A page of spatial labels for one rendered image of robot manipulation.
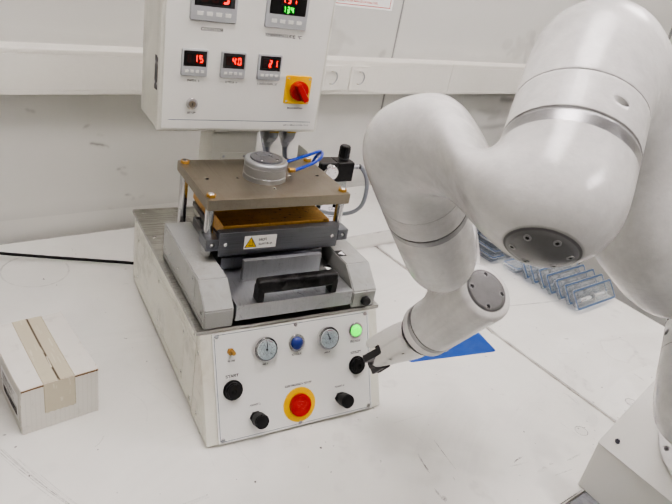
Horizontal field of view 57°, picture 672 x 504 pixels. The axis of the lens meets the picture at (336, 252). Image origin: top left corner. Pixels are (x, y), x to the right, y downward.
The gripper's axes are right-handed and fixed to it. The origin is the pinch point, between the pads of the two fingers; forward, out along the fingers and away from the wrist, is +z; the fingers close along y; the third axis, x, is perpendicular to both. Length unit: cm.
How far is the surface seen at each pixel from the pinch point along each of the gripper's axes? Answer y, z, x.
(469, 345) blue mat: -36.3, 18.6, -3.3
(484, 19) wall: -93, 20, -109
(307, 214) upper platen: 5.4, -0.9, -29.2
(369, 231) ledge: -37, 43, -46
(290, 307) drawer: 13.4, 0.2, -12.1
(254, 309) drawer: 20.0, -0.4, -12.5
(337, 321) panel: 3.8, 2.9, -9.2
